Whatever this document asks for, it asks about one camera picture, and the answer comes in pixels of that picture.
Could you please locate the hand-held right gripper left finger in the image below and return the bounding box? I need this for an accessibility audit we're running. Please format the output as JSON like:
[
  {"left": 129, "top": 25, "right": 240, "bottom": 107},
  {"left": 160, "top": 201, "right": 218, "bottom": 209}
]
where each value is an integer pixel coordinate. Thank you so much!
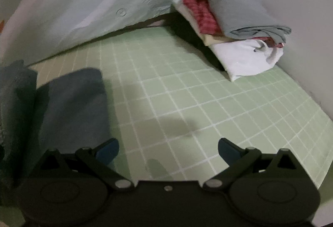
[{"left": 36, "top": 138, "right": 135, "bottom": 192}]

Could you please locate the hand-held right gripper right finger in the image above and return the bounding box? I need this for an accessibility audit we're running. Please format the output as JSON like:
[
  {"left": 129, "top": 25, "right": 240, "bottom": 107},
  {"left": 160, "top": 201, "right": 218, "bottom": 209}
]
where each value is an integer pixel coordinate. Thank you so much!
[{"left": 204, "top": 138, "right": 300, "bottom": 193}]

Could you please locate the blue garment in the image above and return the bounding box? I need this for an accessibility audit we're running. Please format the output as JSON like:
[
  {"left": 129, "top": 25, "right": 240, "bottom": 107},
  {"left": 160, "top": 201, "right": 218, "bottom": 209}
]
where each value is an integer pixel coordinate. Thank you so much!
[{"left": 22, "top": 68, "right": 115, "bottom": 186}]

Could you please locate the green grid bed sheet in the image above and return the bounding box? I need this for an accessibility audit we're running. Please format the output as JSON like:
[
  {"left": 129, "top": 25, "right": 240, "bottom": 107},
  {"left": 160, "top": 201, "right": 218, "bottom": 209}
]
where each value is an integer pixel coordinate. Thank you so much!
[{"left": 26, "top": 26, "right": 333, "bottom": 191}]

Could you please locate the white folded garment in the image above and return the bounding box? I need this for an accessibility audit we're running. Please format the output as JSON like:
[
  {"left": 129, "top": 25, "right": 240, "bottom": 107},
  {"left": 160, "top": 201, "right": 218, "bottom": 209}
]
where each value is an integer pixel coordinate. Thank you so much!
[{"left": 172, "top": 0, "right": 284, "bottom": 82}]

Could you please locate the dark textured cloth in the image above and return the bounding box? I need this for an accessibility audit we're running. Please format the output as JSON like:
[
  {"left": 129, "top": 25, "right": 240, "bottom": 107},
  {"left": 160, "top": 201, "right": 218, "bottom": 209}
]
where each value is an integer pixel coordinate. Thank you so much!
[{"left": 0, "top": 60, "right": 38, "bottom": 207}]

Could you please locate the cream folded garment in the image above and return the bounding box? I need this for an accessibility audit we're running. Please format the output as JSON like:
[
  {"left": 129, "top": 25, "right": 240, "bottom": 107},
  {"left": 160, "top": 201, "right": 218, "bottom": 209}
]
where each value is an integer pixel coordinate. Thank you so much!
[{"left": 203, "top": 33, "right": 235, "bottom": 47}]

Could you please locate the grey folded garment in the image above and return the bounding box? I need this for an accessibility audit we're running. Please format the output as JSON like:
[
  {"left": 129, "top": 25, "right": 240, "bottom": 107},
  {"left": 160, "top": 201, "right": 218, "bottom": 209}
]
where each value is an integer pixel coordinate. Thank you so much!
[{"left": 194, "top": 0, "right": 292, "bottom": 44}]

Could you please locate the red checked folded garment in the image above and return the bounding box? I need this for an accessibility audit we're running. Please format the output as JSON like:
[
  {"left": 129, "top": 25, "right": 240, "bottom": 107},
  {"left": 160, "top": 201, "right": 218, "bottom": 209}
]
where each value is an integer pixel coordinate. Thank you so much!
[{"left": 182, "top": 0, "right": 284, "bottom": 48}]

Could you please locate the carrot print quilt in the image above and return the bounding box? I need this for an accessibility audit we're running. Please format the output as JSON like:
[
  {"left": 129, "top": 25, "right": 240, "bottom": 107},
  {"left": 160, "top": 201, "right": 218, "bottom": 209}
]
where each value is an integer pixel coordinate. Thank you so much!
[{"left": 0, "top": 0, "right": 247, "bottom": 69}]

